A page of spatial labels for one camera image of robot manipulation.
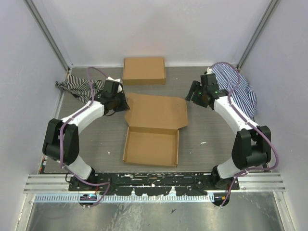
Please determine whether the left aluminium corner post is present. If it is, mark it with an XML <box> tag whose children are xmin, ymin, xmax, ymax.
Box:
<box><xmin>24</xmin><ymin>0</ymin><xmax>73</xmax><ymax>72</ymax></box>

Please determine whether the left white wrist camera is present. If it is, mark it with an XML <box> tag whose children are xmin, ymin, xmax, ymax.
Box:
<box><xmin>106</xmin><ymin>77</ymin><xmax>123</xmax><ymax>93</ymax></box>

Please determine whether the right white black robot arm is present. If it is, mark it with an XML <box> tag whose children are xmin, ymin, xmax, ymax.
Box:
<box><xmin>185</xmin><ymin>73</ymin><xmax>271</xmax><ymax>190</ymax></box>

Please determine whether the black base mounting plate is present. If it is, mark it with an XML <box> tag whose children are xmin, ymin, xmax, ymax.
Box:
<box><xmin>66</xmin><ymin>172</ymin><xmax>240</xmax><ymax>196</ymax></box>

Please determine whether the grey slotted cable duct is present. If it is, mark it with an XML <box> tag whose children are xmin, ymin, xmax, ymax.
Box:
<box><xmin>34</xmin><ymin>193</ymin><xmax>214</xmax><ymax>203</ymax></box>

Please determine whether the aluminium corner post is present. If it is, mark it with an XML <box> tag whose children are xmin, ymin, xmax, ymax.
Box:
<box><xmin>24</xmin><ymin>0</ymin><xmax>73</xmax><ymax>72</ymax></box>
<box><xmin>237</xmin><ymin>0</ymin><xmax>280</xmax><ymax>69</ymax></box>

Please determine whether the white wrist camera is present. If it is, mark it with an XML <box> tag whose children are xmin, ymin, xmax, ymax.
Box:
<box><xmin>106</xmin><ymin>77</ymin><xmax>123</xmax><ymax>93</ymax></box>
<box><xmin>204</xmin><ymin>67</ymin><xmax>212</xmax><ymax>75</ymax></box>

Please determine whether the blue white striped cloth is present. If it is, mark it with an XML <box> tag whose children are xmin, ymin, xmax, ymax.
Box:
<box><xmin>208</xmin><ymin>62</ymin><xmax>257</xmax><ymax>119</ymax></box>

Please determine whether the right aluminium corner post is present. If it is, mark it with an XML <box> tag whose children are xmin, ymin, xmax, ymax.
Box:
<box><xmin>237</xmin><ymin>0</ymin><xmax>280</xmax><ymax>69</ymax></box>

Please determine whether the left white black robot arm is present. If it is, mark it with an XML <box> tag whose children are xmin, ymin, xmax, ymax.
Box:
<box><xmin>42</xmin><ymin>77</ymin><xmax>129</xmax><ymax>191</ymax></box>

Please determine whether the folded brown cardboard box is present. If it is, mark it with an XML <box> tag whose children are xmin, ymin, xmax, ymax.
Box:
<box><xmin>122</xmin><ymin>57</ymin><xmax>166</xmax><ymax>85</ymax></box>

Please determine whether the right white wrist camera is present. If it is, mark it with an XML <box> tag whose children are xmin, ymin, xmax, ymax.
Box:
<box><xmin>204</xmin><ymin>67</ymin><xmax>212</xmax><ymax>75</ymax></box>

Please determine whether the black white striped cloth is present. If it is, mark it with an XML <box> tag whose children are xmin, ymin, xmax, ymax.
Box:
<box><xmin>55</xmin><ymin>74</ymin><xmax>92</xmax><ymax>103</ymax></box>

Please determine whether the aluminium rail front bar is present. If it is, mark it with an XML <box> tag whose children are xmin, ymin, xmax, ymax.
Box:
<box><xmin>24</xmin><ymin>172</ymin><xmax>285</xmax><ymax>193</ymax></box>

